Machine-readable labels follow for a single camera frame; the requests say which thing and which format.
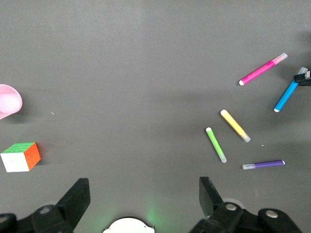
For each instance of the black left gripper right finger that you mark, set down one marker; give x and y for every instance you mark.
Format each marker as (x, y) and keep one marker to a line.
(211, 201)

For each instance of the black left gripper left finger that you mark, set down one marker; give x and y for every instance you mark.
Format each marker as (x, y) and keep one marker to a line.
(73, 201)

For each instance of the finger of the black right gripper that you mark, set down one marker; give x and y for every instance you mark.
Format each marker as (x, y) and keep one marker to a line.
(302, 80)

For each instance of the blue marker with clear cap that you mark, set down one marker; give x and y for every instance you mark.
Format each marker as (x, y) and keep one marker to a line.
(285, 95)

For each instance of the pink marker with clear cap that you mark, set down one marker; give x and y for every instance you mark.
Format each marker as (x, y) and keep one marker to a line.
(260, 70)

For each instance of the yellow marker with clear cap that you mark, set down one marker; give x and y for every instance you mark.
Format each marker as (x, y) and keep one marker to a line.
(234, 125)

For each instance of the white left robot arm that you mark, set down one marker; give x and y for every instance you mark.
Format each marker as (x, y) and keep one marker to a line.
(128, 227)

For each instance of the green marker with clear cap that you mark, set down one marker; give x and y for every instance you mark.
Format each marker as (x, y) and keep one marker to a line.
(215, 144)

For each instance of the purple marker with clear cap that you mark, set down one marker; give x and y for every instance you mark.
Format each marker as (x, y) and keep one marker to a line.
(266, 164)

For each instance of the multicoloured puzzle cube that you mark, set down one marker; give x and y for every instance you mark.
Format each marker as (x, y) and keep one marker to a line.
(14, 161)

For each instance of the pink ribbed plastic cup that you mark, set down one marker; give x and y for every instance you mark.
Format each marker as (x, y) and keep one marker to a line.
(9, 102)

